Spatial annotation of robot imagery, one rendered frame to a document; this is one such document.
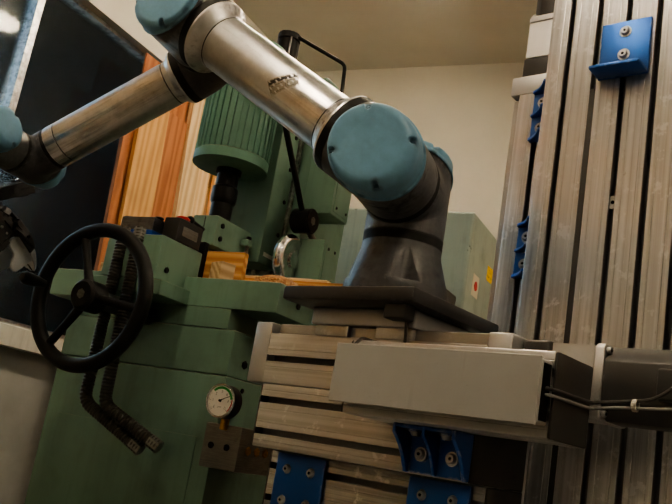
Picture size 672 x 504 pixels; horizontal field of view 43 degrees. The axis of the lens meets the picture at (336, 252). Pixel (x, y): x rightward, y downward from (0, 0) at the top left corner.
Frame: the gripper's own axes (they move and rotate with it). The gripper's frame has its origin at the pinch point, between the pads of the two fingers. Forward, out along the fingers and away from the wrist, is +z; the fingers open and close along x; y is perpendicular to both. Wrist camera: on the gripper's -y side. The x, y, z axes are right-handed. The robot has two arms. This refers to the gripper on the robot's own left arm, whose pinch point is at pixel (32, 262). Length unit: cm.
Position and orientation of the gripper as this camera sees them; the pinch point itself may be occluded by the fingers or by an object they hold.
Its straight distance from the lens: 169.9
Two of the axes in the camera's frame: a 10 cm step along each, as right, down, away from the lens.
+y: -3.6, 6.9, -6.2
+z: 3.0, 7.2, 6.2
